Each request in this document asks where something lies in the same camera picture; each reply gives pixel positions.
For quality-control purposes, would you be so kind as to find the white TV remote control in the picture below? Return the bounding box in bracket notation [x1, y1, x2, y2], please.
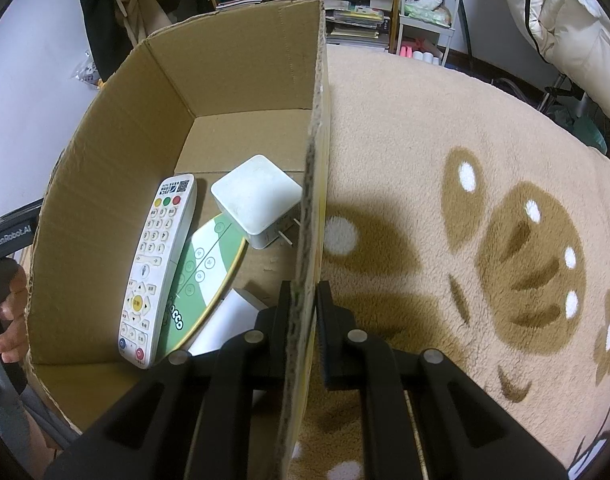
[117, 174, 198, 370]

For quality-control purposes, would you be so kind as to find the cardboard box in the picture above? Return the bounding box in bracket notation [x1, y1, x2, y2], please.
[27, 0, 330, 479]

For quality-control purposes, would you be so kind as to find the person's hand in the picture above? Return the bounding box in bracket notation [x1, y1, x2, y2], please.
[0, 266, 28, 364]

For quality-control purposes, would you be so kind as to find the white flat rectangular device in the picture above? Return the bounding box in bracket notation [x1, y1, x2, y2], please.
[189, 288, 267, 356]

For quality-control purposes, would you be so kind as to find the green white round fan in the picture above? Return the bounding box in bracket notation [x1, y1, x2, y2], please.
[155, 214, 247, 361]

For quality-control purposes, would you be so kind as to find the beige patterned carpet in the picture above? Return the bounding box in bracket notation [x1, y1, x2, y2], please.
[322, 47, 610, 479]

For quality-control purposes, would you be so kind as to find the white power adapter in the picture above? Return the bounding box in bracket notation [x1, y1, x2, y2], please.
[210, 154, 303, 249]

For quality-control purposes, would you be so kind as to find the plastic snack bag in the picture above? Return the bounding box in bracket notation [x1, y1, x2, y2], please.
[72, 51, 104, 89]

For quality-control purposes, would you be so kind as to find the white duvet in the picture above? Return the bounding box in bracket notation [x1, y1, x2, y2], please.
[506, 0, 610, 118]

